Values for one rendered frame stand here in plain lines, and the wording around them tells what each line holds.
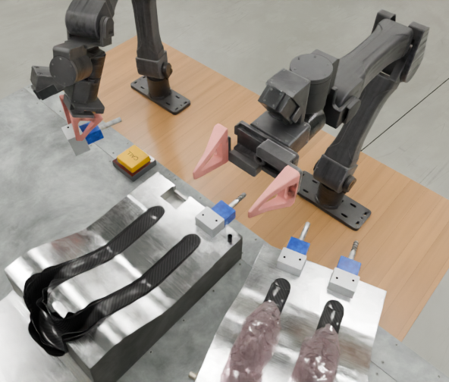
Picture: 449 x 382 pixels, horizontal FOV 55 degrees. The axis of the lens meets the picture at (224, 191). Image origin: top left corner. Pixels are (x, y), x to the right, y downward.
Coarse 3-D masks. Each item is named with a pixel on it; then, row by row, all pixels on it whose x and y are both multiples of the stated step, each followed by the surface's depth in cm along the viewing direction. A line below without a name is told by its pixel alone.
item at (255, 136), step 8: (240, 128) 61; (248, 128) 60; (240, 136) 63; (248, 136) 60; (256, 136) 60; (264, 136) 59; (248, 144) 62; (256, 144) 60; (280, 144) 58; (296, 152) 57; (256, 160) 61; (296, 160) 57; (264, 168) 62; (272, 168) 62; (272, 176) 62
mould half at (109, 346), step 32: (160, 192) 97; (96, 224) 92; (128, 224) 92; (160, 224) 92; (192, 224) 91; (32, 256) 81; (64, 256) 83; (128, 256) 87; (160, 256) 87; (192, 256) 87; (224, 256) 88; (64, 288) 77; (96, 288) 79; (160, 288) 83; (192, 288) 84; (0, 320) 81; (128, 320) 76; (160, 320) 80; (0, 352) 78; (32, 352) 78; (96, 352) 70; (128, 352) 77
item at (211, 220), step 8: (240, 200) 96; (208, 208) 90; (216, 208) 92; (224, 208) 92; (232, 208) 92; (200, 216) 89; (208, 216) 89; (216, 216) 89; (224, 216) 91; (232, 216) 92; (200, 224) 90; (208, 224) 88; (216, 224) 88; (224, 224) 91; (208, 232) 89; (216, 232) 89
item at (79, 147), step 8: (112, 120) 103; (120, 120) 103; (64, 128) 99; (72, 128) 99; (80, 128) 101; (96, 128) 100; (104, 128) 102; (72, 136) 97; (88, 136) 100; (96, 136) 101; (72, 144) 98; (80, 144) 99; (88, 144) 101; (80, 152) 101
